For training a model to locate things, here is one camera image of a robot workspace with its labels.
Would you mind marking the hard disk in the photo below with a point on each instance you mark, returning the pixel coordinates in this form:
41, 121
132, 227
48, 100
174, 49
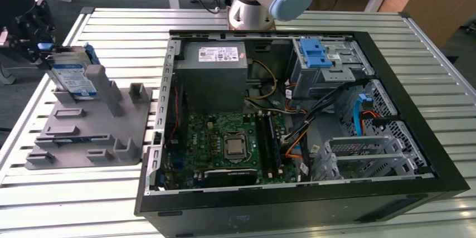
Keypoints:
72, 79

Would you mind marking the silver disk bay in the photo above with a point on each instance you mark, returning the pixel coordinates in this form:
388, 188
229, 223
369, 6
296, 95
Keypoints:
356, 157

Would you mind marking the grey stand foot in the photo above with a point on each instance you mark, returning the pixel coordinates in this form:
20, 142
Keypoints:
5, 77

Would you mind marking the grey parts rack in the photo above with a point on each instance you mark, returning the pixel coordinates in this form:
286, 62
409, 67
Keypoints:
96, 126

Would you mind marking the grey power supply unit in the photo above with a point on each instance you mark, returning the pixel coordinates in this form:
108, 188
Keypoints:
212, 87

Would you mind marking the green motherboard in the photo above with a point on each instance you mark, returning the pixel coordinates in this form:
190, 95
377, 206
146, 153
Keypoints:
241, 122

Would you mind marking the CPU socket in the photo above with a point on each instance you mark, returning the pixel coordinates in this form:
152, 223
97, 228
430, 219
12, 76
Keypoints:
236, 134

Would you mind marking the silver CPU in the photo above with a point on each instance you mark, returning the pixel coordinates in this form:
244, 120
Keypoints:
234, 146

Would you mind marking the blue drive cage latch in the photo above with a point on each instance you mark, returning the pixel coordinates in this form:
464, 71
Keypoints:
312, 54

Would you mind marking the silver optical drive cage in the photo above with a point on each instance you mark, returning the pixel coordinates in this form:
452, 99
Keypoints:
308, 82

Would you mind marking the black graphics card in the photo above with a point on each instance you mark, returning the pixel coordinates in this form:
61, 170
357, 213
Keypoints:
230, 178

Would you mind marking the black RAM stick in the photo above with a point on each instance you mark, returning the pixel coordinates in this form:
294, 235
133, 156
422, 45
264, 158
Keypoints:
274, 143

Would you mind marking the black PC case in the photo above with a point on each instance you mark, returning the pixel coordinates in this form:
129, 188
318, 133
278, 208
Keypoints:
297, 210

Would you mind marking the wooden cabinet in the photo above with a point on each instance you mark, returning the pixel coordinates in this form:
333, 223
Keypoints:
438, 4

